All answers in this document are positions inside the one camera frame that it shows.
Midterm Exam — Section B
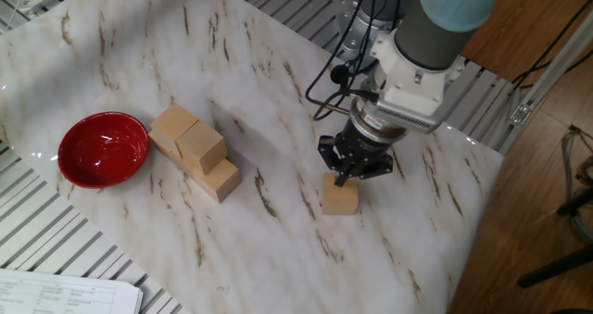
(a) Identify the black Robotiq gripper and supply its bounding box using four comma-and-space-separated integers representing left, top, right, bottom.
317, 118, 409, 188

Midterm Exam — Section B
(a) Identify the white printed paper stack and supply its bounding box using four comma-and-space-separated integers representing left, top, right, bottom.
0, 267, 145, 314

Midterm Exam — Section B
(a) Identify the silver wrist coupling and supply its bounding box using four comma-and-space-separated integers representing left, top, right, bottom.
347, 98, 409, 144

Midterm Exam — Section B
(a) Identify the black chair base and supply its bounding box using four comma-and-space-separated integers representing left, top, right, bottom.
515, 186, 593, 290

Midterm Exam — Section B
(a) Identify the white marble pattern board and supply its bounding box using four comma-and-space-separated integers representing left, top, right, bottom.
0, 0, 505, 314

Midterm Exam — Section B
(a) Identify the red glossy bowl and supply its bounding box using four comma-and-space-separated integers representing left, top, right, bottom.
57, 111, 152, 190

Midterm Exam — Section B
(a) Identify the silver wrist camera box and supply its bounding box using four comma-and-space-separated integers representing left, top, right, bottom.
370, 84, 446, 135

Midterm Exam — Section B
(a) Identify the black wrist cable with plug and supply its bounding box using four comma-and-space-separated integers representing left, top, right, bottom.
328, 0, 388, 103

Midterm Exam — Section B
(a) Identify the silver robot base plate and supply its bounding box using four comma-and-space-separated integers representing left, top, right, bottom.
331, 0, 402, 63

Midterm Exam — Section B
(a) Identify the black floor cable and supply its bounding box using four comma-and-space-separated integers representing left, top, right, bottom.
511, 0, 593, 91

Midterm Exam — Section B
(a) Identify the aluminium frame profile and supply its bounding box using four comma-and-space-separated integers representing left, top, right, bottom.
507, 8, 593, 129

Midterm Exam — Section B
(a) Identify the grey cable bundle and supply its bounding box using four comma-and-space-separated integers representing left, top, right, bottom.
560, 124, 593, 245

